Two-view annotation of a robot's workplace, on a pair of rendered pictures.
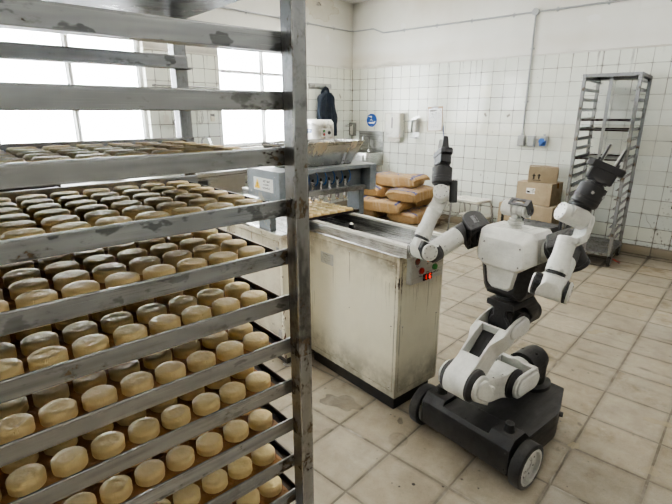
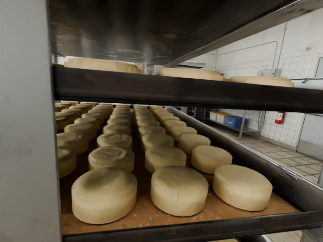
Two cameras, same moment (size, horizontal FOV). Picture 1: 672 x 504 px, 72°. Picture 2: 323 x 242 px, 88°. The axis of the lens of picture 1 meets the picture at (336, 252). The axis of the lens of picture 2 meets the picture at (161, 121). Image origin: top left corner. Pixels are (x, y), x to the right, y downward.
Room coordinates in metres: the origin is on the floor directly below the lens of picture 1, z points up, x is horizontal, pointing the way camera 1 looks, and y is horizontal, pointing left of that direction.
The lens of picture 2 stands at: (0.48, 0.71, 1.23)
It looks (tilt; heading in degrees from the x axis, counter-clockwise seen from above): 12 degrees down; 299
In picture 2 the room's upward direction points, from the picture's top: 4 degrees clockwise
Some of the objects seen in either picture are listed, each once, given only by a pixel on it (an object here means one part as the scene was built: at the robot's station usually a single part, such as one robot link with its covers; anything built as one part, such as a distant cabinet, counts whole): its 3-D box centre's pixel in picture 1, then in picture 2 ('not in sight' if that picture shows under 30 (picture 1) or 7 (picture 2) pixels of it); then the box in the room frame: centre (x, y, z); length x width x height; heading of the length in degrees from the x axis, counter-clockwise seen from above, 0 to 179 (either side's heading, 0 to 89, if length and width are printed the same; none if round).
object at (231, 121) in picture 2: not in sight; (235, 121); (0.94, -4.62, 0.36); 0.47 x 0.38 x 0.26; 49
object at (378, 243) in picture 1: (284, 215); not in sight; (2.78, 0.31, 0.87); 2.01 x 0.03 x 0.07; 40
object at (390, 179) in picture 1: (399, 179); not in sight; (6.20, -0.85, 0.62); 0.72 x 0.42 x 0.17; 54
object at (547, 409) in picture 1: (503, 394); not in sight; (1.92, -0.80, 0.19); 0.64 x 0.52 x 0.33; 129
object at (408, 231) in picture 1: (321, 209); not in sight; (2.97, 0.09, 0.87); 2.01 x 0.03 x 0.07; 40
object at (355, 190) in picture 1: (314, 193); not in sight; (2.79, 0.13, 1.01); 0.72 x 0.33 x 0.34; 130
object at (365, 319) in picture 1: (371, 304); not in sight; (2.40, -0.20, 0.45); 0.70 x 0.34 x 0.90; 40
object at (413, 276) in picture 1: (425, 265); not in sight; (2.13, -0.43, 0.77); 0.24 x 0.04 x 0.14; 130
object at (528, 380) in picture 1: (509, 375); not in sight; (1.94, -0.83, 0.28); 0.21 x 0.20 x 0.13; 129
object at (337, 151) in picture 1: (313, 153); not in sight; (2.79, 0.13, 1.25); 0.56 x 0.29 x 0.14; 130
